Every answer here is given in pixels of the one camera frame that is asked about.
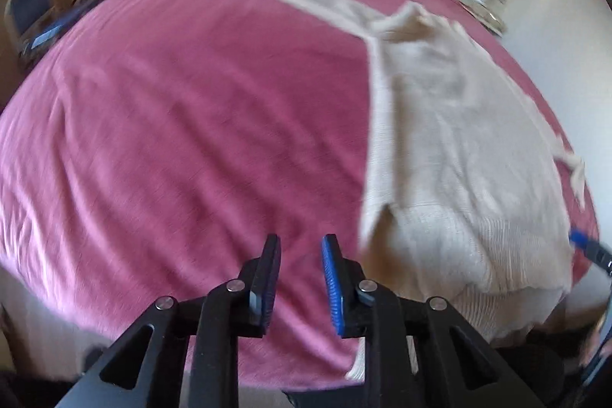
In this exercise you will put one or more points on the cream knit sweater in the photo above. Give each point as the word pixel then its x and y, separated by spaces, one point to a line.
pixel 444 126

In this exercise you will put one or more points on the pink bed blanket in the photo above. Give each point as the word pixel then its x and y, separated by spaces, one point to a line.
pixel 167 126

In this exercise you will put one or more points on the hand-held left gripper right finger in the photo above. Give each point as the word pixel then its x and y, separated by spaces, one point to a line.
pixel 330 283

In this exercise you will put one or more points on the blue chair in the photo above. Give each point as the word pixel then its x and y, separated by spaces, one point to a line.
pixel 31 4

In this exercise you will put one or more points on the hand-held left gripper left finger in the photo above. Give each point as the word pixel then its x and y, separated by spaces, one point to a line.
pixel 271 274

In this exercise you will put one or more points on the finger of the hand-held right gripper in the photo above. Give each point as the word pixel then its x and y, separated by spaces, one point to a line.
pixel 595 248

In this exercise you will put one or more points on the cluttered nightstand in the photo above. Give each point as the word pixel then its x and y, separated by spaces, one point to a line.
pixel 487 1

